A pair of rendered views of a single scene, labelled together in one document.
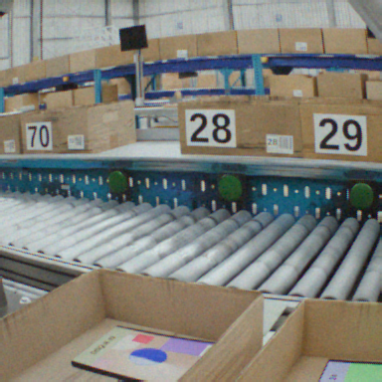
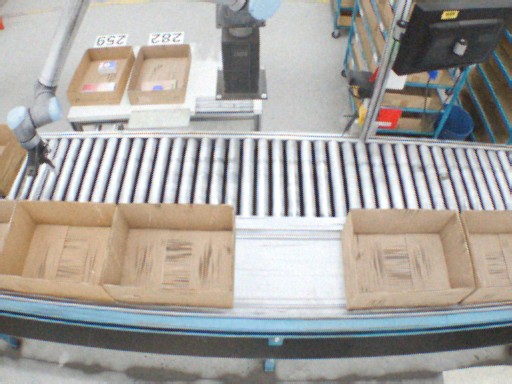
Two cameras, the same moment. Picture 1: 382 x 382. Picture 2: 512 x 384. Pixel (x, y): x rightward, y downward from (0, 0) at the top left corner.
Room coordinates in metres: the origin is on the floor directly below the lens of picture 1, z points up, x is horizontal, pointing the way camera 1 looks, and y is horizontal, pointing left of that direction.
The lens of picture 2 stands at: (2.19, -0.26, 2.15)
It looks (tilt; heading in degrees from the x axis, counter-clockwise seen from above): 56 degrees down; 149
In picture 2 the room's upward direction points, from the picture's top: 2 degrees clockwise
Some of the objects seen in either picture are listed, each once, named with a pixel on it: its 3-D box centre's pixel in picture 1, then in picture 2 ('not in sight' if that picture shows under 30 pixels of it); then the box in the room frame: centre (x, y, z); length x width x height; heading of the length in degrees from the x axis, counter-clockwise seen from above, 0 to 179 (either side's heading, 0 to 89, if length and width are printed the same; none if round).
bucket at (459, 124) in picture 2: not in sight; (447, 132); (1.24, 1.88, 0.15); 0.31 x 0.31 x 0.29
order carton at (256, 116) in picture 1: (256, 124); (173, 255); (1.59, -0.22, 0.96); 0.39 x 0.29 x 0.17; 60
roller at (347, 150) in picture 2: (16, 218); (352, 187); (1.54, 0.60, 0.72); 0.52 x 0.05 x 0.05; 150
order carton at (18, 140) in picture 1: (15, 132); (506, 256); (2.18, 0.79, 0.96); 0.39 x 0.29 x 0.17; 59
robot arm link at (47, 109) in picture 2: not in sight; (46, 111); (0.86, -0.45, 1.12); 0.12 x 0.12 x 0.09; 87
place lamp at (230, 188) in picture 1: (230, 188); not in sight; (1.40, -0.11, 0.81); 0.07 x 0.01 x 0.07; 60
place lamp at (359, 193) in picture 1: (361, 196); not in sight; (1.21, -0.45, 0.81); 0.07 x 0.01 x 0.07; 60
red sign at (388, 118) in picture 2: not in sight; (382, 118); (1.36, 0.88, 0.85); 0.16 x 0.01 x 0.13; 60
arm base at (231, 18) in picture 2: not in sight; (239, 3); (0.75, 0.48, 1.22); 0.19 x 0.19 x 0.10
